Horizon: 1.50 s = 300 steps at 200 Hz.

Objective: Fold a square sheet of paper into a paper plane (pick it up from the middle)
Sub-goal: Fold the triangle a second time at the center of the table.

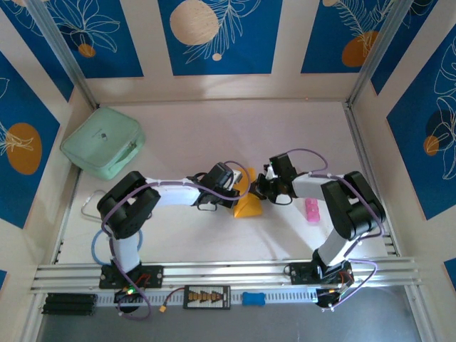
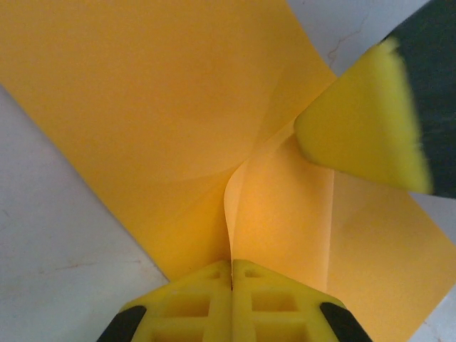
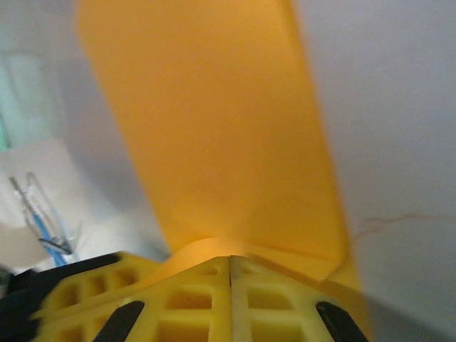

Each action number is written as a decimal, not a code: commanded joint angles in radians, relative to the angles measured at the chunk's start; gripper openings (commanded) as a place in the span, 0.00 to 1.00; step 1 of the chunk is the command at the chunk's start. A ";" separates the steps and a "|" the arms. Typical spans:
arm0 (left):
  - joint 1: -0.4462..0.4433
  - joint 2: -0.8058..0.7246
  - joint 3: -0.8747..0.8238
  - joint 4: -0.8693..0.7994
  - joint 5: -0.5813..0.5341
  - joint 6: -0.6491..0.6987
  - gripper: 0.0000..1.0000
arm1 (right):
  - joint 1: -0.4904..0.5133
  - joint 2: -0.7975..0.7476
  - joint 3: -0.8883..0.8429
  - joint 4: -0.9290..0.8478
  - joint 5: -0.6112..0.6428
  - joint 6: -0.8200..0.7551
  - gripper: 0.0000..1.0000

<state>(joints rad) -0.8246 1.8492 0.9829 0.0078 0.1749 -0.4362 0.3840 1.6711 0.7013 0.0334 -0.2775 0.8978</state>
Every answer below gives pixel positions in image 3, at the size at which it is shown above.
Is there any blue tube stethoscope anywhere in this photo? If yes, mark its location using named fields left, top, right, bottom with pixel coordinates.
left=9, top=170, right=85, bottom=268

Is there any mint green zip case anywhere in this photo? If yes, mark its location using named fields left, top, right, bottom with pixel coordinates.
left=0, top=46, right=68, bottom=152

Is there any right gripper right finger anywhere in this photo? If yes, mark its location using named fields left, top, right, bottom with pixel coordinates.
left=229, top=254, right=371, bottom=342

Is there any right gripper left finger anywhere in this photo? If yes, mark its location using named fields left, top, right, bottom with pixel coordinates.
left=95, top=254, right=233, bottom=342

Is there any orange square paper sheet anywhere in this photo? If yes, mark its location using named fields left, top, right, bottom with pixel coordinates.
left=75, top=0, right=375, bottom=342

